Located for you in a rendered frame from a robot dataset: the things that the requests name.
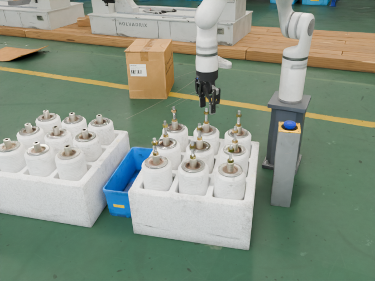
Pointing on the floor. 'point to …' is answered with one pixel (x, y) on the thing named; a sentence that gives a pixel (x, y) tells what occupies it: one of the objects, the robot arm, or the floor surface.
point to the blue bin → (124, 181)
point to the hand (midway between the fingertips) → (207, 107)
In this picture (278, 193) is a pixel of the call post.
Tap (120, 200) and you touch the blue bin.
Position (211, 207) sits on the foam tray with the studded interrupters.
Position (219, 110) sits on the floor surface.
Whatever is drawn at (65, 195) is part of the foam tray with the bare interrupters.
